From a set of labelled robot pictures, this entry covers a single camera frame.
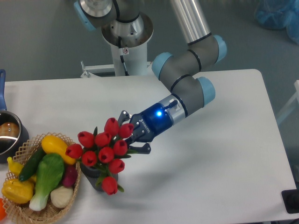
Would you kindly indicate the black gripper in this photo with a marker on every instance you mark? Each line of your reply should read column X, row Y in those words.
column 147, row 125

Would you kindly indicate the red tulip bouquet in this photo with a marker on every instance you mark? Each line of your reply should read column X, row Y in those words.
column 104, row 151

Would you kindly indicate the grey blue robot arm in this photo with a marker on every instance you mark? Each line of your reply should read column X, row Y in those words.
column 187, row 94

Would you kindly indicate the dark grey ribbed vase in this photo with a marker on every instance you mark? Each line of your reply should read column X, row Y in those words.
column 92, row 175

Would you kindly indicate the purple red radish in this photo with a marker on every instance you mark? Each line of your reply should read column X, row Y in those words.
column 70, row 176

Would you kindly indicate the yellow squash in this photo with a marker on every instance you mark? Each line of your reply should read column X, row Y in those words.
column 54, row 144

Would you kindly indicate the green bok choy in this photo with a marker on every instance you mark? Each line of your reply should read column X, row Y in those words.
column 49, row 174

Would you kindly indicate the cream white garlic bulb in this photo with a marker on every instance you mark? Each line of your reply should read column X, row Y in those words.
column 61, row 196

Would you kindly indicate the green cucumber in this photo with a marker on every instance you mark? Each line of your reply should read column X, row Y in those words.
column 35, row 159

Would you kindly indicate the small yellow banana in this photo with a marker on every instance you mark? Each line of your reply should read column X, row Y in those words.
column 14, row 166

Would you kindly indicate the yellow corn cob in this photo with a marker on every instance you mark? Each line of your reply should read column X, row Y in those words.
column 18, row 192

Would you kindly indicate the woven wicker basket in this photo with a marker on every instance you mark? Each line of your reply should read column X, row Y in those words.
column 21, row 213

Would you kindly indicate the orange fruit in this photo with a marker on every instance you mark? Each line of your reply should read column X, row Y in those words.
column 2, row 210

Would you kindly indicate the black device at table edge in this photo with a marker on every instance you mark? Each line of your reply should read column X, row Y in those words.
column 291, row 200

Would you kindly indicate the blue plastic bag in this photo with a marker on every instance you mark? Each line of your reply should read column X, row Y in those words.
column 278, row 15

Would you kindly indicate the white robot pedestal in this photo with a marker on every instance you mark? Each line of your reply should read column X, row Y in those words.
column 129, row 49

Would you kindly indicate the dark pot with blue handle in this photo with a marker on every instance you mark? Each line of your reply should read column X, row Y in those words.
column 12, row 131

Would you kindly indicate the white frame at right edge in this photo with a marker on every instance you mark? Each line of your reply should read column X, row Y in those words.
column 290, row 105

